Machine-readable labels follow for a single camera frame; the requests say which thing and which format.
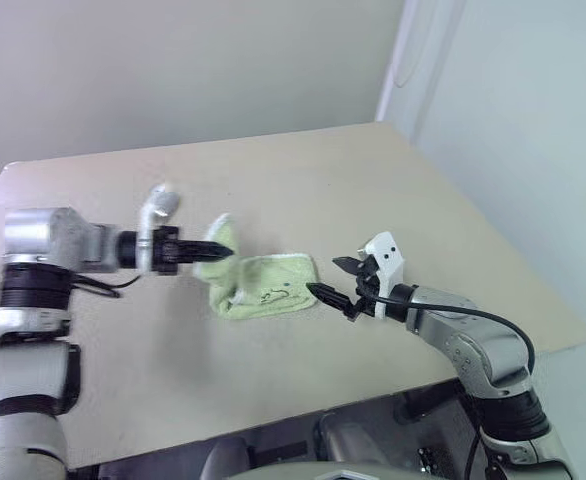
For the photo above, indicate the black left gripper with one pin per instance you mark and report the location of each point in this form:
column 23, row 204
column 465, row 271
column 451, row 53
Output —
column 167, row 252

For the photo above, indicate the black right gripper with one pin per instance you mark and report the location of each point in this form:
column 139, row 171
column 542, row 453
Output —
column 367, row 280

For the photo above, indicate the green terry towel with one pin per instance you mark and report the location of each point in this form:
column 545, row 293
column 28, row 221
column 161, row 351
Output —
column 273, row 282

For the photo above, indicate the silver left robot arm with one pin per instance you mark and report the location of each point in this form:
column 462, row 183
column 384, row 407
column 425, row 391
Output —
column 48, row 230

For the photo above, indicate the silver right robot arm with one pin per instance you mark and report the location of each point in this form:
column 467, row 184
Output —
column 483, row 350

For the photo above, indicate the large grey rounded cylinder shape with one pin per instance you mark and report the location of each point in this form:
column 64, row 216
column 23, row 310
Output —
column 345, row 435

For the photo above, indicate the small grey rounded shape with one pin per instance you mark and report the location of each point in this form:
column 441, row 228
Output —
column 228, row 457

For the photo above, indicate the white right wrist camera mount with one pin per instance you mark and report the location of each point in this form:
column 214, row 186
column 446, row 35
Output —
column 388, row 260

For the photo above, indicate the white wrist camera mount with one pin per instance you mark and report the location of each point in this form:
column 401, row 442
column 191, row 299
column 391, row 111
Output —
column 160, row 202
column 388, row 260

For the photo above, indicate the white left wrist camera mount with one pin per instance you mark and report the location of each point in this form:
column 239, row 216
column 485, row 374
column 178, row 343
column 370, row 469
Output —
column 160, row 202

